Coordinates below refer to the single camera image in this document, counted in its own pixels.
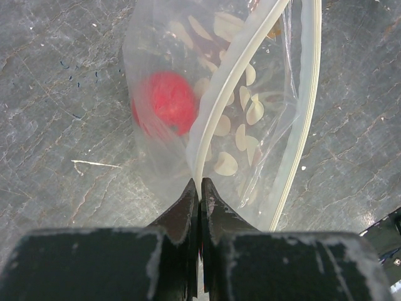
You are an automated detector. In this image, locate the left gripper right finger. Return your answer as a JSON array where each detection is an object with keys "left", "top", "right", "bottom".
[{"left": 200, "top": 177, "right": 257, "bottom": 300}]

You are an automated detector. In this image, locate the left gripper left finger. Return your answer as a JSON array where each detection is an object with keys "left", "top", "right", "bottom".
[{"left": 143, "top": 179, "right": 199, "bottom": 300}]

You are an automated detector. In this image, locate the red apple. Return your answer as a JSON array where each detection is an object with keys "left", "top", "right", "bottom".
[{"left": 139, "top": 71, "right": 199, "bottom": 136}]

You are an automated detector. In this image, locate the clear dotted zip bag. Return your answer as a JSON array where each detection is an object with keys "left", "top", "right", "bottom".
[{"left": 122, "top": 1, "right": 322, "bottom": 231}]

